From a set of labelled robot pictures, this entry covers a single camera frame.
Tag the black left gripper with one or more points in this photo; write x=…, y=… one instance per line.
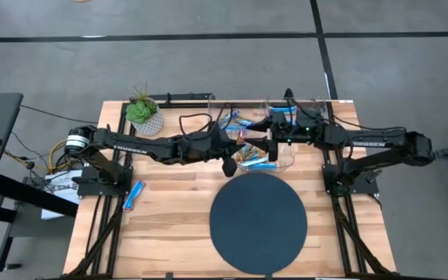
x=216, y=145

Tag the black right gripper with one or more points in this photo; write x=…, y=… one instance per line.
x=305, y=128

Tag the red and orange granola bar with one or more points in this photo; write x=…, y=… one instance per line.
x=241, y=137

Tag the blue and red granola bar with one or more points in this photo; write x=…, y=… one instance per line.
x=229, y=116
x=134, y=194

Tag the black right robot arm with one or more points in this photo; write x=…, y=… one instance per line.
x=383, y=144

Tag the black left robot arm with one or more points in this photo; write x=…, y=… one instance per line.
x=130, y=145

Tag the large clear plastic bin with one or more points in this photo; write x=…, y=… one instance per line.
x=286, y=161

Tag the round blue woven placemat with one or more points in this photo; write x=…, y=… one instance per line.
x=259, y=225

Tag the white triangle pattern planter pot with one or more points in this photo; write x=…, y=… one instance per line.
x=152, y=126

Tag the green succulent plant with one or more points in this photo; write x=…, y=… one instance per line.
x=140, y=110

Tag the white printed paper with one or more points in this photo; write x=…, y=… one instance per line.
x=62, y=177

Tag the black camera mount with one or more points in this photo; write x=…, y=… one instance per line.
x=288, y=93

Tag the black aluminium rig frame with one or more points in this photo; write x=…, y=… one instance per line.
x=124, y=113

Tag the black desk leg frame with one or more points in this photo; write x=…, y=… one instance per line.
x=33, y=194

